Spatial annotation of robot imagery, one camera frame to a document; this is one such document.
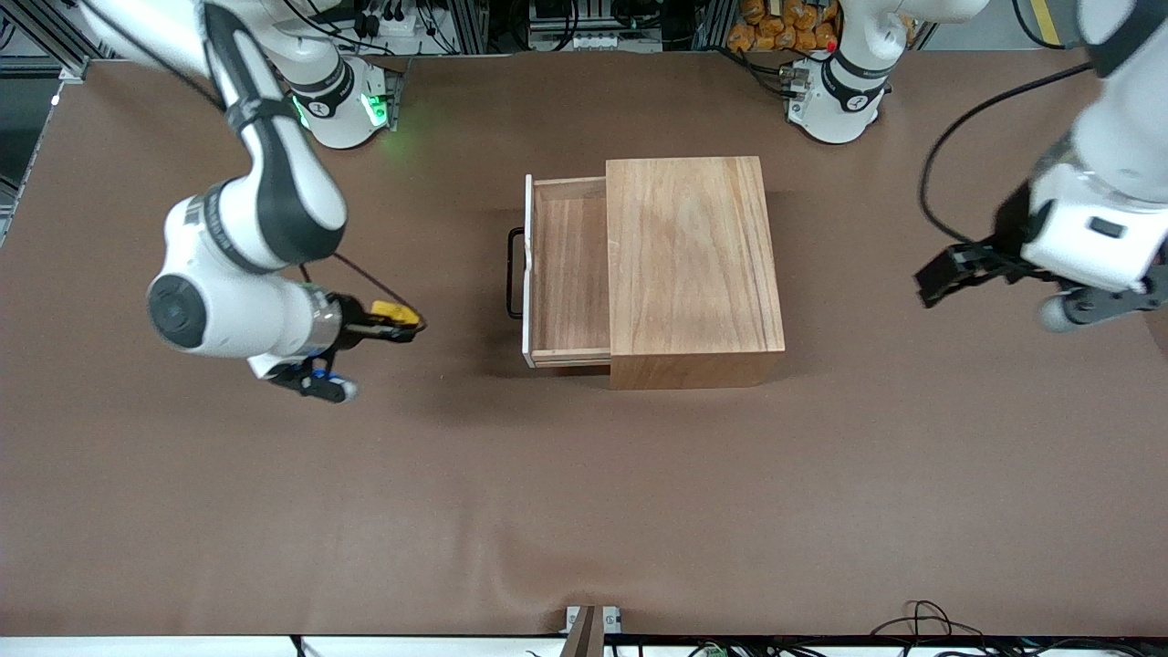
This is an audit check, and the white-fronted drawer with black handle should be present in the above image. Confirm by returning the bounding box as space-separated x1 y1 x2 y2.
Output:
506 173 612 370

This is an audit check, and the metal table edge bracket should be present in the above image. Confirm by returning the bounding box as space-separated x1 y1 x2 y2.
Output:
563 604 624 657

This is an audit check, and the wooden drawer cabinet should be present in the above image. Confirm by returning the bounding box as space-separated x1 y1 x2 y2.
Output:
606 156 787 391

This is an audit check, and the bag of orange items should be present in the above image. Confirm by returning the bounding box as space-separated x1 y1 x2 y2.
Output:
727 0 842 54

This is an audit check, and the aluminium frame extrusion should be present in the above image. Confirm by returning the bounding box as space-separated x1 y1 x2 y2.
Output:
0 0 92 83

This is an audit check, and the yellow cube block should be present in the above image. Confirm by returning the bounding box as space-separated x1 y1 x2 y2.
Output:
369 300 422 329

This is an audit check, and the brown table cover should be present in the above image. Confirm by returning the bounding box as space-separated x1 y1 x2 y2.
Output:
0 47 1168 638

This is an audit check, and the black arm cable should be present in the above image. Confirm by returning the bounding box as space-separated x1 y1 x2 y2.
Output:
919 59 1096 247
297 251 428 331

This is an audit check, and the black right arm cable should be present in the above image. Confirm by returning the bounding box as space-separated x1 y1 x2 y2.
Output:
297 251 428 331

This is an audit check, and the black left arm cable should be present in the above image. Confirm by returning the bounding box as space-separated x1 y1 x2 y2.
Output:
919 59 1096 247

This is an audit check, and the white power strip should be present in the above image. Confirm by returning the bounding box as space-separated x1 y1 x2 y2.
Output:
351 0 412 42

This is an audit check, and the black cable bundle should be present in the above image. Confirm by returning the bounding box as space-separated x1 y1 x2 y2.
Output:
871 600 1168 657

